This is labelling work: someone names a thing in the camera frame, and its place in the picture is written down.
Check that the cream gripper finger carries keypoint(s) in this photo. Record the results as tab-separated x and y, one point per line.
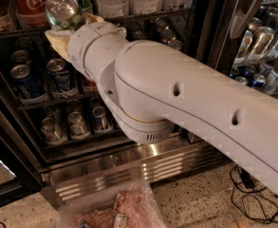
90	18
59	40

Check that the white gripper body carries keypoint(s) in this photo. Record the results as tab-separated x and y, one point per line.
77	47

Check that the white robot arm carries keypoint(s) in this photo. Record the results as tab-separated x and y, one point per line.
149	87

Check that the blue white pepsi can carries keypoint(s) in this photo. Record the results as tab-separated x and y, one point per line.
61	75

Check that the red cola can top shelf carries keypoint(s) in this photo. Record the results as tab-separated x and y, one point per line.
31	13

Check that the front blue pepsi can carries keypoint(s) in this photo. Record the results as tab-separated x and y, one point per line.
26	82

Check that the blue can bottom shelf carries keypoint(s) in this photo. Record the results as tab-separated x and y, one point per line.
101	122

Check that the white green can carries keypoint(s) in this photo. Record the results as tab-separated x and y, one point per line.
78	127
54	134

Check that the white green can bottom left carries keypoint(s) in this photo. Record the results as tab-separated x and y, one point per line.
54	134

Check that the steel fridge base grille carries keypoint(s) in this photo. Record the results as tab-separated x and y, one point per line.
131	162

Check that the clear plastic bin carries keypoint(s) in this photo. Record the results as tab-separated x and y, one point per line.
124	205

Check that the fridge door handle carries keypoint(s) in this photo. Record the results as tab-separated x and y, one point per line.
243	12

